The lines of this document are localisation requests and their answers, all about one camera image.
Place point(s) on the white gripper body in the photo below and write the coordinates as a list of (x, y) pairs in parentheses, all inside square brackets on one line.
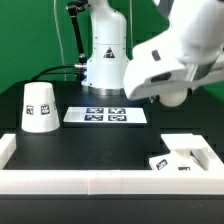
[(173, 61)]

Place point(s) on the white lamp bulb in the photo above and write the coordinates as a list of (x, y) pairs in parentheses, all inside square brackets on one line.
[(173, 99)]

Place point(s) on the white lamp base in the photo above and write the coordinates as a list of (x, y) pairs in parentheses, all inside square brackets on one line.
[(187, 152)]

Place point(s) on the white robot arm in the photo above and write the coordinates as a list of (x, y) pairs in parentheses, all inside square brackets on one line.
[(108, 62)]

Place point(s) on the white lamp shade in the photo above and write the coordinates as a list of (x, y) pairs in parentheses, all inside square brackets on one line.
[(39, 113)]

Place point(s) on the white marker tag plate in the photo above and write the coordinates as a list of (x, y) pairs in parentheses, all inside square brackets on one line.
[(111, 115)]

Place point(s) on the white U-shaped fence frame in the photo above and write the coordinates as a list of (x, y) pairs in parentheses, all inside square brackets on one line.
[(100, 182)]

